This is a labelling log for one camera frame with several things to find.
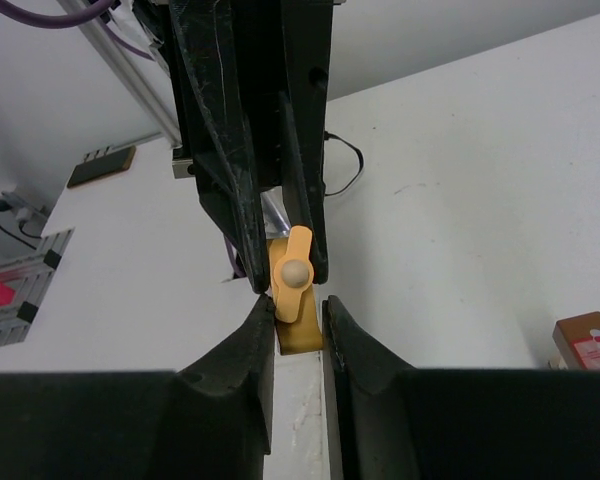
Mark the wooden helicopter toy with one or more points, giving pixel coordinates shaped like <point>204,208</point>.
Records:
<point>291,277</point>

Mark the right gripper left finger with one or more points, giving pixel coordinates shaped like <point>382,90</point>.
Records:
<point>210,420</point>

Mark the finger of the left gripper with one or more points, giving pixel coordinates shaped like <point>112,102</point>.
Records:
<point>226,174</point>
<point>283,56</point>

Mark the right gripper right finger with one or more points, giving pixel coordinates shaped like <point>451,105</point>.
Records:
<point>389,420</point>

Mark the black pad on shelf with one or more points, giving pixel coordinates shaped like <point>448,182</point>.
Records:
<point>102,166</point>

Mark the brown wood block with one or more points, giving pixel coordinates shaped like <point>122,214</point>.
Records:
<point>578,341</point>

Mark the beige windowed wood block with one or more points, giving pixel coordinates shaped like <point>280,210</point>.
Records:
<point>557,363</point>

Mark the aluminium table frame rail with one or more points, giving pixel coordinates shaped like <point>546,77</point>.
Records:
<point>127,69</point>

